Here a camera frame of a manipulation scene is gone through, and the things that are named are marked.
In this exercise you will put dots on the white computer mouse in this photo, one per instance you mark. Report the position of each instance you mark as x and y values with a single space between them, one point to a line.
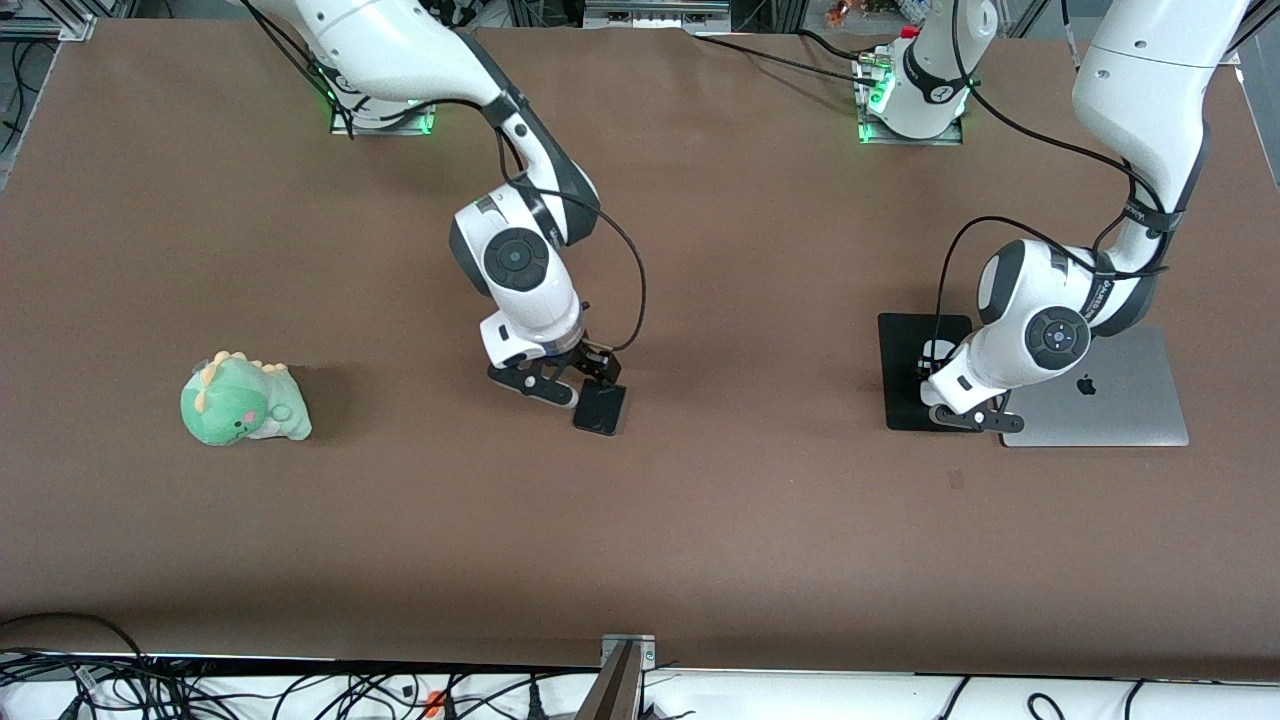
938 350

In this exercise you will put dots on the black square box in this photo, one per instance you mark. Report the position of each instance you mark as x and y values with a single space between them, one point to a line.
600 410

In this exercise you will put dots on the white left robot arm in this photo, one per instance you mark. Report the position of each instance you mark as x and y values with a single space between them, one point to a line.
1050 300

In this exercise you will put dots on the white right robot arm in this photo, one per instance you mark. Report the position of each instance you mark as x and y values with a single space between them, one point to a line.
515 260

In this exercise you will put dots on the black mouse pad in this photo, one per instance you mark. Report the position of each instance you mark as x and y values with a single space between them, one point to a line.
900 400

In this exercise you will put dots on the silver laptop with logo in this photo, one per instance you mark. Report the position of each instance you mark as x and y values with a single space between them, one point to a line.
1120 410

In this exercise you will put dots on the green dinosaur plush toy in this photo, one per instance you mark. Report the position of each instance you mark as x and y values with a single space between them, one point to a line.
240 405

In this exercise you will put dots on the grey metal box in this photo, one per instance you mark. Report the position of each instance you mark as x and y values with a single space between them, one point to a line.
655 15

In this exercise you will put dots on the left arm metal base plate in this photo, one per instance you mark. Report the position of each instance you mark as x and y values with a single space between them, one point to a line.
880 135

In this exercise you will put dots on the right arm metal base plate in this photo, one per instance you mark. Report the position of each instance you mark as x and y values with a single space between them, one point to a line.
400 125

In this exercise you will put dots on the metal table clamp bracket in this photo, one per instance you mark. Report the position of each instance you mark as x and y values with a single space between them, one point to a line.
626 680

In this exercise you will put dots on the aluminium frame profile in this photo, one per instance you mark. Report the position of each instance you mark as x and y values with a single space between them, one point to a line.
40 25

